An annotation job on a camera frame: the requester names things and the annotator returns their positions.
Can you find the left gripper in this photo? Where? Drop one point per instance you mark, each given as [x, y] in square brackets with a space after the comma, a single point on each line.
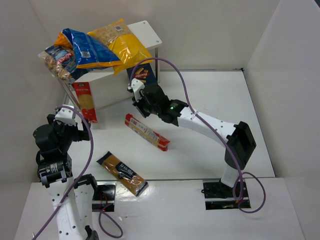
[81, 133]

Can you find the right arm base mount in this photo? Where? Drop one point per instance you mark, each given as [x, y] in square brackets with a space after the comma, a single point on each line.
[218, 196]

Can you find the yellow pasta bag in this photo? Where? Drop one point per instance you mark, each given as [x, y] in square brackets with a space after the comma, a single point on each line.
[120, 40]

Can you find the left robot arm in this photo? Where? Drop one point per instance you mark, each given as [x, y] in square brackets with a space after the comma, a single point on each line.
[71, 197]

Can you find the white two-tier shelf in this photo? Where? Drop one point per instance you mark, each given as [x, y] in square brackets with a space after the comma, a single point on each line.
[107, 88]

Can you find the dark blue Barilla pasta box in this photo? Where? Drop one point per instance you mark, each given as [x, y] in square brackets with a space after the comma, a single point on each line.
[145, 73]

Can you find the black La Sicilia spaghetti pack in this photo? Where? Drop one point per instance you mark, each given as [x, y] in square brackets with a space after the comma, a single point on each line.
[123, 173]

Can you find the blue and orange pasta bag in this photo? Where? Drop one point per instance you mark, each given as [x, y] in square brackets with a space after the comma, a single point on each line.
[89, 52]

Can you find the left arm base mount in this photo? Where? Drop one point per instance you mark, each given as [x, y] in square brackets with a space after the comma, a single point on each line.
[104, 197]

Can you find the red spaghetti pack with barcode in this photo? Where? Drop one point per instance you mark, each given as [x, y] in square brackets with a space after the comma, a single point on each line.
[147, 133]

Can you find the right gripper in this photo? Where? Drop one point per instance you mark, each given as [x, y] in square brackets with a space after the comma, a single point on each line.
[144, 104]

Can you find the clear fusilli pasta bag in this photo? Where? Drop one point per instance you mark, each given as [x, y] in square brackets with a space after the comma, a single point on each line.
[60, 61]

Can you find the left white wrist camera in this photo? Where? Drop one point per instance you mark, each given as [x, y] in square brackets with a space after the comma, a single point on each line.
[66, 115]

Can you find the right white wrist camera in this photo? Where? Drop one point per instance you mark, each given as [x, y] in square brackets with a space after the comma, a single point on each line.
[134, 87]

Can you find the red spaghetti pack on shelf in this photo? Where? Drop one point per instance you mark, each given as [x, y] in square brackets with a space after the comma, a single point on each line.
[85, 100]

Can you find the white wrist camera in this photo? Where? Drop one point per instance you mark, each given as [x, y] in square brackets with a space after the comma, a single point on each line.
[66, 115]
[134, 87]

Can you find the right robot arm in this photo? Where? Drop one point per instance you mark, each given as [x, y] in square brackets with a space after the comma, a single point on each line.
[237, 139]

